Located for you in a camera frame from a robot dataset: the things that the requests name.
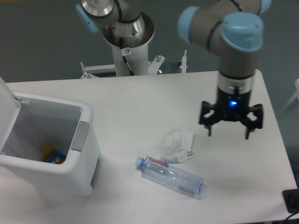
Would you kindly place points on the colourful snack wrapper in bin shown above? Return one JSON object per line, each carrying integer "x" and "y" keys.
{"x": 51, "y": 155}

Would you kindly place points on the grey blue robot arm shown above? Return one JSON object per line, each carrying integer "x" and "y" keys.
{"x": 229, "y": 29}

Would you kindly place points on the clear plastic water bottle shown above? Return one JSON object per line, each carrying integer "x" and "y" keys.
{"x": 174, "y": 177}

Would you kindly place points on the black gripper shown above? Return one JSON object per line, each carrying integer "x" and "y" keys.
{"x": 232, "y": 104}

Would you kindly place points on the crumpled white tissue wrapper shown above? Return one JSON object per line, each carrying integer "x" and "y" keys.
{"x": 177, "y": 146}

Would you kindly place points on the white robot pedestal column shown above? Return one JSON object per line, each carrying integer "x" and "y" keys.
{"x": 129, "y": 44}

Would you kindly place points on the black device at table edge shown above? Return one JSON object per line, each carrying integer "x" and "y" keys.
{"x": 291, "y": 199}

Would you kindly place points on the white furniture part right edge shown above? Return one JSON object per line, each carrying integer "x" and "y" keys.
{"x": 294, "y": 97}

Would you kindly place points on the white push-button trash can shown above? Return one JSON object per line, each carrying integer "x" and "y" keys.
{"x": 29, "y": 122}

